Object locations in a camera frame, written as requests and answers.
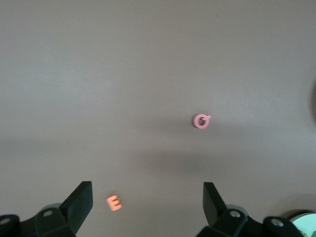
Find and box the pink letter Q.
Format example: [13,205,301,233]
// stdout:
[193,113,213,130]

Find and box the green plate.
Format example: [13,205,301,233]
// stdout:
[288,213,316,237]

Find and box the brown table cover sheet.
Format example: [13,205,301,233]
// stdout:
[0,0,316,237]

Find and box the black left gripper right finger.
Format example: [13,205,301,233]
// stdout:
[196,182,307,237]

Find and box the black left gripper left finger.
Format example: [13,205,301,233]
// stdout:
[0,181,94,237]

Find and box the orange letter E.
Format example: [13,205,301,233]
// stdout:
[105,194,123,212]

